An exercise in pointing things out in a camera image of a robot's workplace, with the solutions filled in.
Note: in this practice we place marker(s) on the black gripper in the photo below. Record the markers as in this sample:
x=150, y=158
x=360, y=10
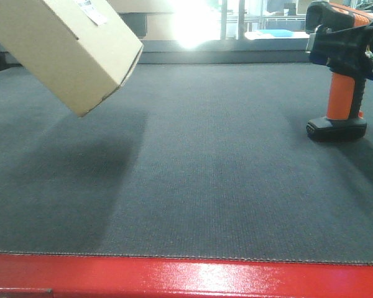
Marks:
x=337, y=43

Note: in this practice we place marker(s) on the orange black barcode scanner gun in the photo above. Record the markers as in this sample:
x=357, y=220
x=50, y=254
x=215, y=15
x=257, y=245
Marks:
x=344, y=119

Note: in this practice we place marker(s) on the brown cardboard package box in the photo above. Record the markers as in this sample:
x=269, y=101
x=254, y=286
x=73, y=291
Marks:
x=78, y=61

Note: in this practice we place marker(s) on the blue sheet on far table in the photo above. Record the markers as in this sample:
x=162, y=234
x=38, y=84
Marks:
x=274, y=33

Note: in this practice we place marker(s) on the dark grey conveyor belt mat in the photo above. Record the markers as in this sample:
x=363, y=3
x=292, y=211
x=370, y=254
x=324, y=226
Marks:
x=195, y=161

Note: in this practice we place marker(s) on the white barcode label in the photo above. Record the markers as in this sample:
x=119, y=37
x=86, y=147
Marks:
x=92, y=13

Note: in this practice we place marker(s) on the red metal conveyor table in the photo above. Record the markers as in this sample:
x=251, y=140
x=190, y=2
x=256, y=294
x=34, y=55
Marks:
x=97, y=276

